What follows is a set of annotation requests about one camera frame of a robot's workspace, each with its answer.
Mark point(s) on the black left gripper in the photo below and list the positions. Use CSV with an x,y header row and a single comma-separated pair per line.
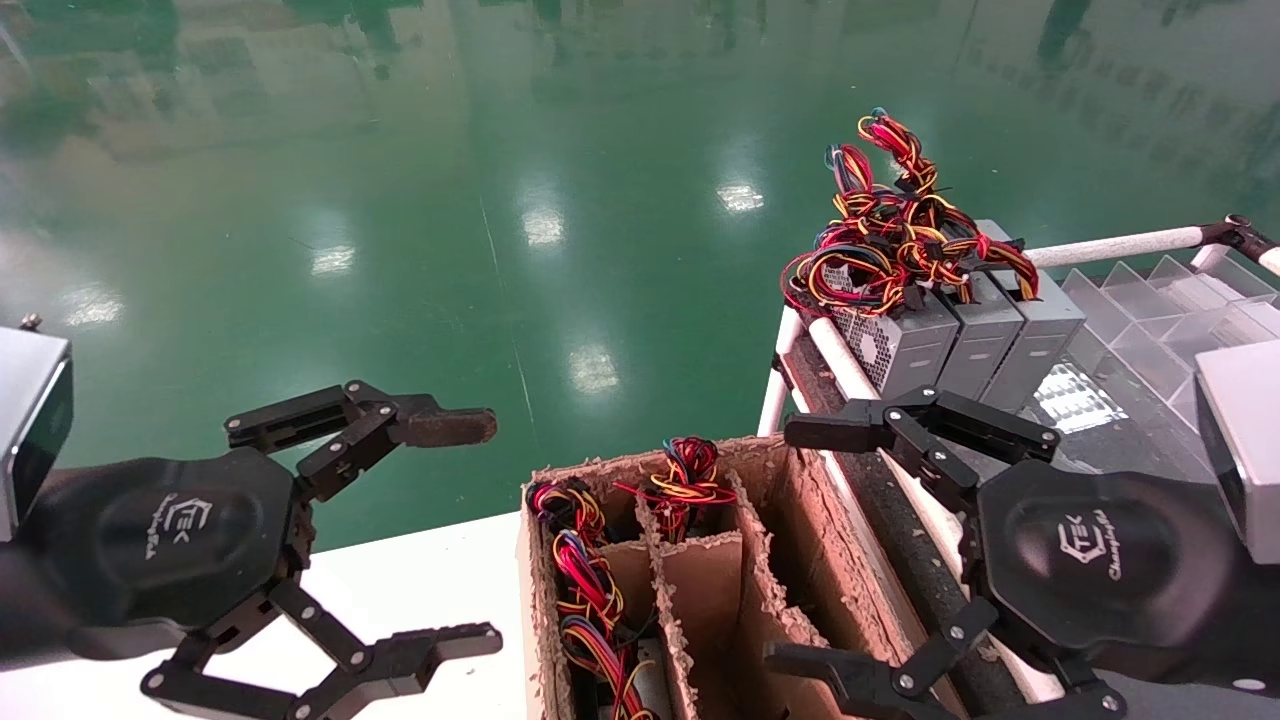
x,y
180,540

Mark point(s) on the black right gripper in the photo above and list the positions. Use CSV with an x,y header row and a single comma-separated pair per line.
x,y
1120,570

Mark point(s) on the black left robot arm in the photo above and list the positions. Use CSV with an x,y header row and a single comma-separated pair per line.
x,y
15,610

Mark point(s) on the short white pipe leg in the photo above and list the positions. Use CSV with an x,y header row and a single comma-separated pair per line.
x,y
775,400

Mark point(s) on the brown cardboard divider box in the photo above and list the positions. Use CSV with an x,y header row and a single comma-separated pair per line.
x,y
700,580

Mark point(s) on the clear acrylic divider tray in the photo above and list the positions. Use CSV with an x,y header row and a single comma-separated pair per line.
x,y
1140,310

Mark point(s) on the black pipe connector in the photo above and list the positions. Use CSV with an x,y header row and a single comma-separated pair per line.
x,y
1240,235

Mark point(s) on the long white pipe rail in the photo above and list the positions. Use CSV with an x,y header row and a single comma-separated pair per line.
x,y
850,365

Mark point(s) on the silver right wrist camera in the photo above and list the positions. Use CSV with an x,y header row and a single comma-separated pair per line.
x,y
1245,450

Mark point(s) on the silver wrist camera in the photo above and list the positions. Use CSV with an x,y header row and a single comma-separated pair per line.
x,y
25,420
1245,450

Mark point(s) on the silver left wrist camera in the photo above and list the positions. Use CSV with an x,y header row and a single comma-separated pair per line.
x,y
25,420

